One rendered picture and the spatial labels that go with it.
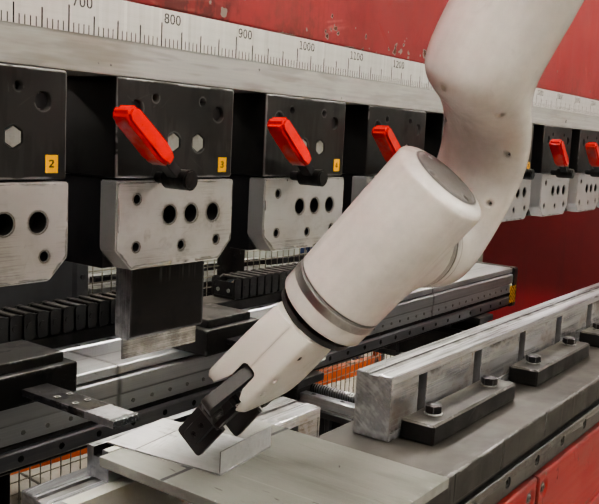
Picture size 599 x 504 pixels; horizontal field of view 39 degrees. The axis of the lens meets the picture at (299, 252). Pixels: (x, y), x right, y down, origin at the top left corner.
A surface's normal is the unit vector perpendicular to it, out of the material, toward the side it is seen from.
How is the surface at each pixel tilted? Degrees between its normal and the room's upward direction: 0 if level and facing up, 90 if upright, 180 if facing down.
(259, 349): 90
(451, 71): 100
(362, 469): 0
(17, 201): 90
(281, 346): 90
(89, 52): 90
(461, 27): 81
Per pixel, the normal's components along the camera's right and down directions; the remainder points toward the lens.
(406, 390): 0.80, 0.12
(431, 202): -0.26, 0.32
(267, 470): 0.05, -0.99
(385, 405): -0.59, 0.08
